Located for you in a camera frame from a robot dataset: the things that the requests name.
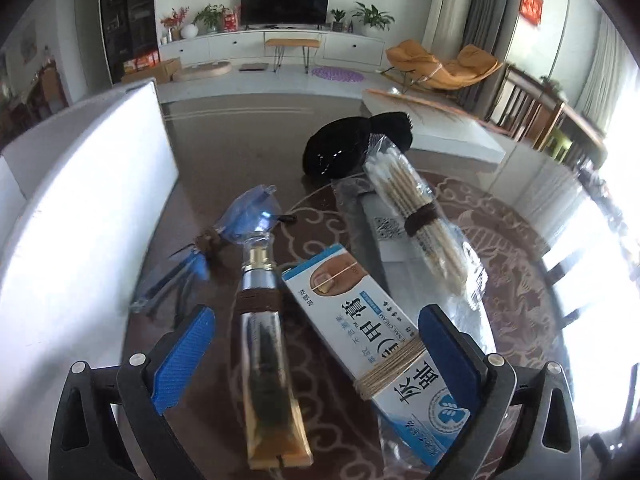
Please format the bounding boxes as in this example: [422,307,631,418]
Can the dark wooden chair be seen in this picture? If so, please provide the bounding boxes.
[487,62,566,151]

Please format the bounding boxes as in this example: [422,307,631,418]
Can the brown wooden cabinet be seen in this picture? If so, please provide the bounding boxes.
[0,60,71,131]

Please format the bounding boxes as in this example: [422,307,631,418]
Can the white low table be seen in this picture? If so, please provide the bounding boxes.
[361,87,506,163]

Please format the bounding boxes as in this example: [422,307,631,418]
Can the white sheer window curtain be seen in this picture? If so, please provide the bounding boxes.
[580,10,631,136]

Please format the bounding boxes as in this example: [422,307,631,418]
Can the cotton swab packet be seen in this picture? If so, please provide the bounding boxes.
[361,132,488,311]

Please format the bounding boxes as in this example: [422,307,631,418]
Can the red wall poster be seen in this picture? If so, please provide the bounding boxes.
[520,0,545,26]

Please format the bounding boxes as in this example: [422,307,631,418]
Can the black television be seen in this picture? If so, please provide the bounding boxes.
[240,0,331,29]

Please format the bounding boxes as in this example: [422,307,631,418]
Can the glossy black pouch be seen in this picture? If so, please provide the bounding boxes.
[302,115,381,181]

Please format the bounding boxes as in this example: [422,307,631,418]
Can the white patterned curtain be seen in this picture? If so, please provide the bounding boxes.
[422,0,476,53]

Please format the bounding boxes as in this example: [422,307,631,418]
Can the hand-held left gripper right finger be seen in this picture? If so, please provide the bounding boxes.
[419,305,583,480]

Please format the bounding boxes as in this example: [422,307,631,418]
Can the round beige cushion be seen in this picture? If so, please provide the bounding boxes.
[172,60,233,81]

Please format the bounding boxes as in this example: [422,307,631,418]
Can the clear plastic bag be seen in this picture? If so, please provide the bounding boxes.
[331,175,493,321]

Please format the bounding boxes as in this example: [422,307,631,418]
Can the white foam board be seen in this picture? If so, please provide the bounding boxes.
[0,79,181,466]

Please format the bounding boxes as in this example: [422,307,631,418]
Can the white television cabinet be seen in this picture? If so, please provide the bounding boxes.
[159,27,388,68]

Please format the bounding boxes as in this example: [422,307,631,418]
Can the orange lounge chair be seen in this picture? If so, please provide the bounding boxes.
[385,39,505,92]

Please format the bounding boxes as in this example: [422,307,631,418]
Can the wooden bench stool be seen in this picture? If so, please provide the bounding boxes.
[265,37,321,73]

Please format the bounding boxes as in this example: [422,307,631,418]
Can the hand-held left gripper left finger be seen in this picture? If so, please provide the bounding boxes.
[47,305,217,480]

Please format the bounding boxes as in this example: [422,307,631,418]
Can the purple round mat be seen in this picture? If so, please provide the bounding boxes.
[311,65,367,82]

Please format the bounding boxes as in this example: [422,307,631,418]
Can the clear tube with gold cap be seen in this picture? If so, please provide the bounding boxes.
[231,240,313,471]

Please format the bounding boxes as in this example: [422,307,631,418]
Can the leafy green potted plant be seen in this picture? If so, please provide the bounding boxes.
[192,4,226,35]

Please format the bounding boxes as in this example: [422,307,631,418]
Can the brown cardboard box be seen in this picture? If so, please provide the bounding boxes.
[121,57,182,85]

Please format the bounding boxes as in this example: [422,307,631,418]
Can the black fluffy ball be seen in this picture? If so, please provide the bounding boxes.
[367,110,415,158]

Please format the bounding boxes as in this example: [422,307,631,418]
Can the red flowers in vase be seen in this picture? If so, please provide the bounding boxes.
[160,7,191,43]

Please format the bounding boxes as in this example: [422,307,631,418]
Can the blue and white carton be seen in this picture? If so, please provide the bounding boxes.
[280,243,473,471]

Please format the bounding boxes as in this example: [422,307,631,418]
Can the wooden side desk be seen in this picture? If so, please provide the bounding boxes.
[540,75,608,161]

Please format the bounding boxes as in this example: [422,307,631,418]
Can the large green potted plant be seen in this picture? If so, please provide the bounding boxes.
[351,1,396,37]

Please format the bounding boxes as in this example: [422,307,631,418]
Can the dark glass display cabinet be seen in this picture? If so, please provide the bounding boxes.
[97,0,161,83]

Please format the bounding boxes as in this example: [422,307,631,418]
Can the grey curtain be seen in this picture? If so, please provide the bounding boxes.
[460,0,528,111]

